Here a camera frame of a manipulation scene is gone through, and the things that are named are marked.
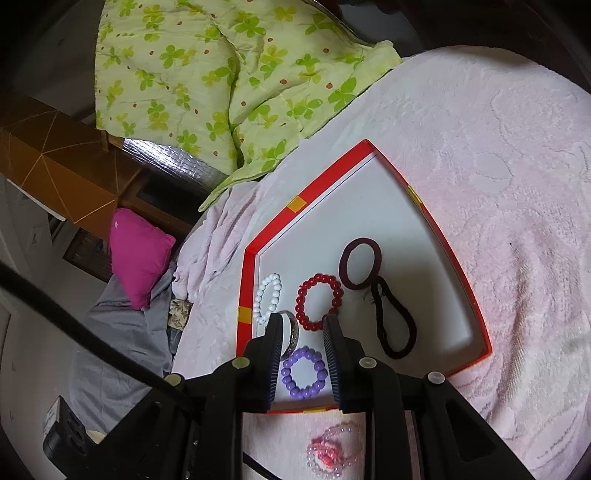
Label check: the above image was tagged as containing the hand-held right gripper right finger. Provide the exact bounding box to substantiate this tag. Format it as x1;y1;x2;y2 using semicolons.
322;314;536;480

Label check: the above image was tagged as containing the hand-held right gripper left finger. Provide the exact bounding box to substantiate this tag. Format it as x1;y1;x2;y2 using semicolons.
92;313;284;480

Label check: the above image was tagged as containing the purple bead bracelet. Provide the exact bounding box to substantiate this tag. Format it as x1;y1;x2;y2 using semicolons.
281;348;328;400

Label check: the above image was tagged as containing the silver bangle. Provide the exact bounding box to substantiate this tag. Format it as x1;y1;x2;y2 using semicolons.
265;310;300;361

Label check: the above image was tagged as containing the black hair tie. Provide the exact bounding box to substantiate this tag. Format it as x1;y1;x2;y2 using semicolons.
370;276;417;360

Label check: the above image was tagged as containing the red bead bracelet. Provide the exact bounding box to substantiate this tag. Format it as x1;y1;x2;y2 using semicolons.
294;273;345;332

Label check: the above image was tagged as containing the white bead bracelet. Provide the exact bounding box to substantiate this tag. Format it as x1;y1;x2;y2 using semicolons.
256;272;283;326

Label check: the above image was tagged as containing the pink crystal bracelet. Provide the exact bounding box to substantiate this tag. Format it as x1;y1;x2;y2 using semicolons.
305;421;365;478

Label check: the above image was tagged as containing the maroon hair tie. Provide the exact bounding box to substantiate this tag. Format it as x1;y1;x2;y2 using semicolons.
339;237;383;292

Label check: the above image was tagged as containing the red cardboard tray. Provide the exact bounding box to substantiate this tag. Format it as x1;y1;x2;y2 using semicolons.
235;139;492;414

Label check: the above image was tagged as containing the grey blanket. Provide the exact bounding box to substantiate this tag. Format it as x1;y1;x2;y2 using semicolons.
71;263;185;435

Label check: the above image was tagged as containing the small floral cushion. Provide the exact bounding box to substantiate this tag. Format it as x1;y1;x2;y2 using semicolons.
167;299;191;330

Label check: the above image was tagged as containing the magenta pillow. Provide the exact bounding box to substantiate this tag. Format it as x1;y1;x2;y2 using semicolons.
108;208;177;310

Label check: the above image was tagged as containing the pale pink blanket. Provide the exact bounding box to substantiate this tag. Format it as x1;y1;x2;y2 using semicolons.
171;44;591;480

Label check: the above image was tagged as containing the silver foil sheet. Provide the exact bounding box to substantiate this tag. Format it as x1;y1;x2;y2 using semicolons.
121;136;232;195

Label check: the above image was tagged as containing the orange wooden panel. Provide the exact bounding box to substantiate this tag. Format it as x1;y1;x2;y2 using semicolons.
0;97;144;227

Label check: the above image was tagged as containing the green floral quilt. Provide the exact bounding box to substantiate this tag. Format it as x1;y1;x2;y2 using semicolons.
95;0;402;212

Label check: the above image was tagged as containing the black cable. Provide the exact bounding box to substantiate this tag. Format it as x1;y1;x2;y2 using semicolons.
0;265;199;402

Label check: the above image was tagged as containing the wooden chair frame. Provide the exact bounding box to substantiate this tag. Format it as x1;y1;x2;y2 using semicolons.
99;131;148;217

